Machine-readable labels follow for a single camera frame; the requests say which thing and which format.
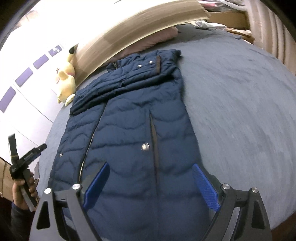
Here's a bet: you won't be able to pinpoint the beige wooden board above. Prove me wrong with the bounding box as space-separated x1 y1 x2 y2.
75 0 211 87

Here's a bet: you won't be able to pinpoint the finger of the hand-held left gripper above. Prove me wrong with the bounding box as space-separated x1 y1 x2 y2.
8 133 20 165
23 143 48 164

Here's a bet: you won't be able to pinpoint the grey bed sheet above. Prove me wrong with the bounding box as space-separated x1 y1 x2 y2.
35 23 296 241

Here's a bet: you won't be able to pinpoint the beige curtain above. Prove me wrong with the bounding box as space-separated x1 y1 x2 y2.
247 0 296 77

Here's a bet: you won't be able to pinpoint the navy puffer jacket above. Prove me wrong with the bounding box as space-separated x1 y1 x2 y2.
47 49 222 241

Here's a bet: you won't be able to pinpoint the yellow plush toy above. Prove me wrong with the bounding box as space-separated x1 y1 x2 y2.
55 44 79 107

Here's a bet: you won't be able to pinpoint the brown cardboard box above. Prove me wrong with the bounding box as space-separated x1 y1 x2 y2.
0 158 16 197

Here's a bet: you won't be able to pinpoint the pink pillow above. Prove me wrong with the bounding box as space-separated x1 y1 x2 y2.
111 25 179 61

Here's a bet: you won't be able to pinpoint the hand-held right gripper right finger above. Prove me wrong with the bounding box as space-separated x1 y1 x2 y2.
192 163 271 241

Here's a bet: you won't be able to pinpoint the person's left forearm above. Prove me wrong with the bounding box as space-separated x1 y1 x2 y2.
10 202 35 241

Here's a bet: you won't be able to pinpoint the white wardrobe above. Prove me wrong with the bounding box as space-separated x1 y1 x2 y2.
0 19 77 167

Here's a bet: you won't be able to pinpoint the person's left hand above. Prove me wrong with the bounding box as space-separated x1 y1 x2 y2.
11 170 39 211

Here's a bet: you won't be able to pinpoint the purple printed wardrobe panel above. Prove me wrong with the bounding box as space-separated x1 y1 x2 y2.
48 45 63 56

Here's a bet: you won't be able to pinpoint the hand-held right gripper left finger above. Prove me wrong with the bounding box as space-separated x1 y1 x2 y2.
28 162 110 241

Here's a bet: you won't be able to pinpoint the white patterned cloth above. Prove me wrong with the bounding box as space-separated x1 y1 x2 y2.
194 20 226 30

